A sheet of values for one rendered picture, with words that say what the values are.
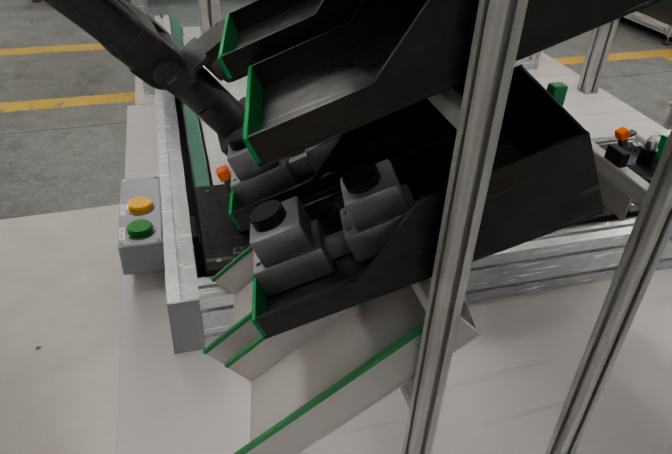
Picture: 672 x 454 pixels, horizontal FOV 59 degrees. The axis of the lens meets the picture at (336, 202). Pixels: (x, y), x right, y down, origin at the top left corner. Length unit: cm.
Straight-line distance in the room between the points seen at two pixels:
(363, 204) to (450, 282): 9
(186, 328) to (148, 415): 13
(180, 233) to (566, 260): 65
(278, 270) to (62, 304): 62
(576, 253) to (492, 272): 16
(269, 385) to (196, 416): 20
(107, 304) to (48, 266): 16
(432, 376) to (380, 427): 36
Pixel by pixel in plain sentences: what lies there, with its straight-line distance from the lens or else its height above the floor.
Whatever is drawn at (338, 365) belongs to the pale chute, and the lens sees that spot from 62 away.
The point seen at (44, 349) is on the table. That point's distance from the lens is 101.
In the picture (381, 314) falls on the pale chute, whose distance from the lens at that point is 61.
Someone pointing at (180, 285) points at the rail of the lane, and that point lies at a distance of 91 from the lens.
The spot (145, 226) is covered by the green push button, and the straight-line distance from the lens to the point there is 101.
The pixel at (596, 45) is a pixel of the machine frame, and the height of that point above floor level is 101.
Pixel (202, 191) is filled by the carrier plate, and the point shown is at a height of 97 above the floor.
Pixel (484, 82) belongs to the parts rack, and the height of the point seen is 142.
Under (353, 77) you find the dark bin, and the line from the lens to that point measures 45.
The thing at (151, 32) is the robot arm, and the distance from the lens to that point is 79.
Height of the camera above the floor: 155
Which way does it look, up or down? 33 degrees down
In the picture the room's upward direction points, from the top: 3 degrees clockwise
